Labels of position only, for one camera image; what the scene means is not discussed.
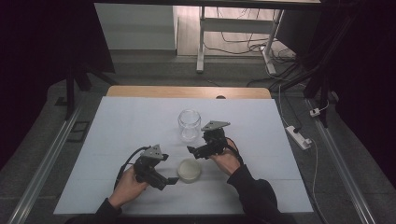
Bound white round jar lid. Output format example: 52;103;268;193
177;158;203;184

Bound wooden table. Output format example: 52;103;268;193
106;85;273;100

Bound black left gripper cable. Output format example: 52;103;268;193
113;146;151;190

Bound aluminium floor rail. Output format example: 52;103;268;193
7;105;84;224
305;98;378;224

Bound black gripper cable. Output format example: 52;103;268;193
224;136;245;166
113;146;151;190

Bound dark curtain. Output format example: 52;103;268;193
0;0;117;171
317;0;396;188

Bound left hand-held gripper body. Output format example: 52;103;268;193
133;144;169;185

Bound white power cable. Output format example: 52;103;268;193
277;83;331;224

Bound clear glass jar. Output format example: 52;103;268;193
177;108;203;144

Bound black floor cables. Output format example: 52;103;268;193
204;7;297;64

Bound person's left hand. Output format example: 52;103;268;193
107;165;151;210

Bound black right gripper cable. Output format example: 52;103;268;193
224;136;245;166

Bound black metal stand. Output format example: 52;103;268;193
269;13;362;129

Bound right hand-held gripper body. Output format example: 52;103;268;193
193;119;232;161

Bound white desk frame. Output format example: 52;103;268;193
195;6;285;77

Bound person's right hand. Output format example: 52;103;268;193
208;137;243;177

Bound white table cover sheet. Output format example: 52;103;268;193
52;95;314;216

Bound black tripod stand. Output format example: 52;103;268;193
55;60;120;121

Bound white power strip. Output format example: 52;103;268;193
285;124;313;151

